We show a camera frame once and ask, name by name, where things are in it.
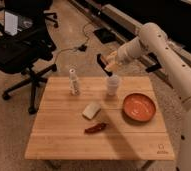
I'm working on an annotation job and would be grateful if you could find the red chili pepper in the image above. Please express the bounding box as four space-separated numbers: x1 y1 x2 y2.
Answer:
84 123 107 134

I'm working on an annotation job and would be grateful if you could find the black floor plate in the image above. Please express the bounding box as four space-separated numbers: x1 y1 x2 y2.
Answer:
94 28 116 44

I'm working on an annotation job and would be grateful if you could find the black floor cable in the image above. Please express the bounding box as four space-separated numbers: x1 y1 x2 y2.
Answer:
52 21 100 64

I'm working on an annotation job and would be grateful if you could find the black power adapter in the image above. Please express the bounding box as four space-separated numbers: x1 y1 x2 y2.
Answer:
78 44 87 52

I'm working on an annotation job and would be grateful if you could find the clear spice bottle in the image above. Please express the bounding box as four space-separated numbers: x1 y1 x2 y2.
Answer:
69 69 79 95

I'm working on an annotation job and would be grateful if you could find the white paper on chair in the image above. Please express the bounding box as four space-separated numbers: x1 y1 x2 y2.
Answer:
4 11 18 36

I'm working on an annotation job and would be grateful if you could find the wooden low table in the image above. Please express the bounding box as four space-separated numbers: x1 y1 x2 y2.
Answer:
25 77 175 160

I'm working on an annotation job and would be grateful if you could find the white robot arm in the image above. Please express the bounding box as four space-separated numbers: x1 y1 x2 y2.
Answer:
97 22 191 171

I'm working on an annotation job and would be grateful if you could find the black office chair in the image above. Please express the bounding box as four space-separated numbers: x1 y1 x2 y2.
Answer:
0 0 57 114

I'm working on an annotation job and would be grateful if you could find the orange black gripper body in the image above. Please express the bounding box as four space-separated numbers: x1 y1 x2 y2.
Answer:
97 51 119 77

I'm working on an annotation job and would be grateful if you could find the long grey metal rail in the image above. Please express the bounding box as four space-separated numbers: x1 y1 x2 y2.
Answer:
68 0 191 111

